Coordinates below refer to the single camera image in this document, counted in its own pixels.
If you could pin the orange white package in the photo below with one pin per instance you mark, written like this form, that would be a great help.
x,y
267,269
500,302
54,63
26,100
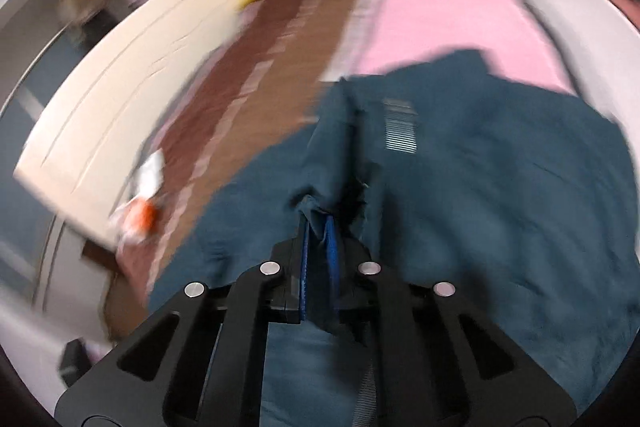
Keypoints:
x,y
135,220

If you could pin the cream wooden headboard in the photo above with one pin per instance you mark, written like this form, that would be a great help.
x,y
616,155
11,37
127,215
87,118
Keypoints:
x,y
80,155

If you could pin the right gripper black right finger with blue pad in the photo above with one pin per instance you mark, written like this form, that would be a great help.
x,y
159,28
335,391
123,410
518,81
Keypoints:
x,y
435,359

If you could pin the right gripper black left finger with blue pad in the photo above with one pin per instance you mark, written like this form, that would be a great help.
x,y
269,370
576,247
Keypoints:
x,y
219,374

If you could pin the brown patterned blanket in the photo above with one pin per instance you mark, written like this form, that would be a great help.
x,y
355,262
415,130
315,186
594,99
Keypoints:
x,y
248,95

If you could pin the dark teal padded jacket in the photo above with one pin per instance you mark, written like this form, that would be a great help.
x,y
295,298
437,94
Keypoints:
x,y
525,199

